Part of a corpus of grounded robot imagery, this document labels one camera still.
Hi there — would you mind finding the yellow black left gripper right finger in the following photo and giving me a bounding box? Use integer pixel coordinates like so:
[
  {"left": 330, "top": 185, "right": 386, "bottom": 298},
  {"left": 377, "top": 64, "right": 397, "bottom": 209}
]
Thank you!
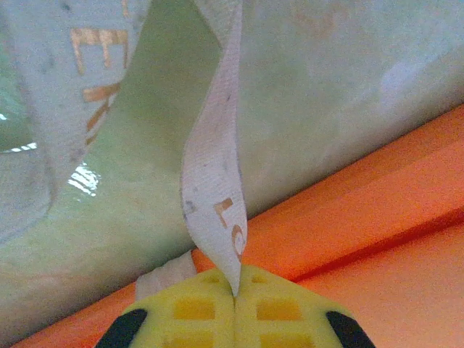
[{"left": 233, "top": 264, "right": 376, "bottom": 348}]

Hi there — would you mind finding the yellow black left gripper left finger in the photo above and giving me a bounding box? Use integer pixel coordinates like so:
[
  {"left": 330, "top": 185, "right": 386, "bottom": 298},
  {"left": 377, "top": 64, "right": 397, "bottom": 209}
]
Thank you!
[{"left": 94, "top": 266, "right": 236, "bottom": 348}]

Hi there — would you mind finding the orange wrapping paper sheet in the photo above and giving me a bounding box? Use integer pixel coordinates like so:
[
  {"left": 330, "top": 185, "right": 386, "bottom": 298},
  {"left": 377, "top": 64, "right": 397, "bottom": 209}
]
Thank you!
[{"left": 10, "top": 104, "right": 464, "bottom": 348}]

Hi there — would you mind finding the white printed ribbon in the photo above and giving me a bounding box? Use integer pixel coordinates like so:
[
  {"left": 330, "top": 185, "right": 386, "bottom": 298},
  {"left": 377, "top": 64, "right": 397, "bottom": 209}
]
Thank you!
[{"left": 0, "top": 0, "right": 250, "bottom": 302}]

